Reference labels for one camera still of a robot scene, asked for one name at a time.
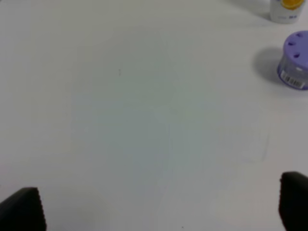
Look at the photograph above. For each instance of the purple lid air freshener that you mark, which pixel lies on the purple lid air freshener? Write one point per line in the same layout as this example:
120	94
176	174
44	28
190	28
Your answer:
293	66

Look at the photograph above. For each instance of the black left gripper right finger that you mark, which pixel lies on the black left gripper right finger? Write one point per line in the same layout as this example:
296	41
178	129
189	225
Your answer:
293	203

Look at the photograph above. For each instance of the white blue shampoo bottle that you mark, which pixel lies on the white blue shampoo bottle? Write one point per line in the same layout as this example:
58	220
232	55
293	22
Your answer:
286	11

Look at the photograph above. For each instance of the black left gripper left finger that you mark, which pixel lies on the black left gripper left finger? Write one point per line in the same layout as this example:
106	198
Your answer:
23	211

